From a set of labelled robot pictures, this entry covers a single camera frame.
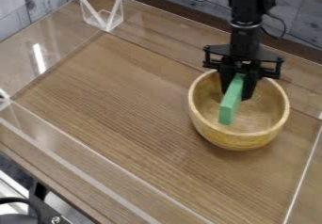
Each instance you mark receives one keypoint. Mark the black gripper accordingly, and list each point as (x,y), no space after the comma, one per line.
(257,65)

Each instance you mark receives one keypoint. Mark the green rectangular stick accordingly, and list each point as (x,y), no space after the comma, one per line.
(232,100)

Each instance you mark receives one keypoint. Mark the wooden bowl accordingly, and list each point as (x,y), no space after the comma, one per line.
(261,116)

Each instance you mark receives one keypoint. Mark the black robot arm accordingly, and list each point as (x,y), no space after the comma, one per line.
(247,25)

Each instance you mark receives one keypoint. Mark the clear acrylic corner bracket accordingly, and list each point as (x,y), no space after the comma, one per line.
(105,20)

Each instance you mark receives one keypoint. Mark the black table leg bracket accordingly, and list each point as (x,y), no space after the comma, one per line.
(50,216)

